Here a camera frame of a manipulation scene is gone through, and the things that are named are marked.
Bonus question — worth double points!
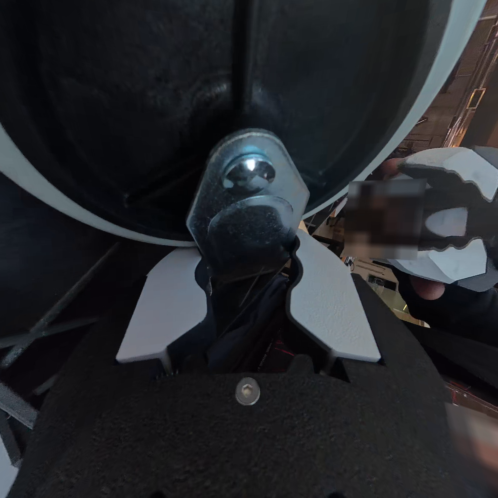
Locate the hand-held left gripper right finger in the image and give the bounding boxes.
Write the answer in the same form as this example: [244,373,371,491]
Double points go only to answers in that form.
[286,231,382,362]

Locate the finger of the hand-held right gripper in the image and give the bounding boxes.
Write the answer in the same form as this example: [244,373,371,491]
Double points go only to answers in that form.
[398,147,498,211]
[389,233,498,293]

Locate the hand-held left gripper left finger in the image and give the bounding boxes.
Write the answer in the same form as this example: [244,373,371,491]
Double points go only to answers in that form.
[115,247,213,365]

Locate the grey caster wheel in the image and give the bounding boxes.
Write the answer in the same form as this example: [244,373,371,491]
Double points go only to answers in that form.
[0,0,489,282]

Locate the person's right hand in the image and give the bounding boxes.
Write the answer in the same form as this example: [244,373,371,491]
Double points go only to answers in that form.
[397,268,498,340]

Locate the dark cloth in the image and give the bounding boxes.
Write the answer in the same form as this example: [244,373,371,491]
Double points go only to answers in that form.
[195,268,290,372]

